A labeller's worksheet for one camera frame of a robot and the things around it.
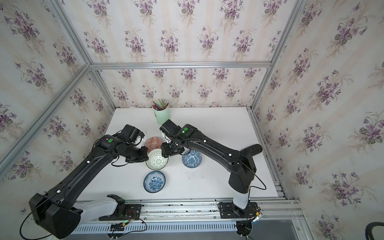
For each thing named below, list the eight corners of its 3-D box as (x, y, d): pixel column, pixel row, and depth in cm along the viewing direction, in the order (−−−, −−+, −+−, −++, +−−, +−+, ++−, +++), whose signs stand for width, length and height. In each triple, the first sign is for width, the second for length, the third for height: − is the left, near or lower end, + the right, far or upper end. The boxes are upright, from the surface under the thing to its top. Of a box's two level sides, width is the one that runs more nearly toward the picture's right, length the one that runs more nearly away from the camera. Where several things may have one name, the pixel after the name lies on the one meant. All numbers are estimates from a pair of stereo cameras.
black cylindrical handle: (249, 157, 95) (251, 154, 92) (244, 150, 99) (246, 147, 95) (261, 152, 98) (264, 149, 95) (256, 145, 101) (258, 142, 98)
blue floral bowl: (142, 194, 79) (141, 192, 76) (147, 173, 87) (145, 171, 84) (164, 194, 79) (163, 192, 77) (166, 173, 87) (166, 171, 84)
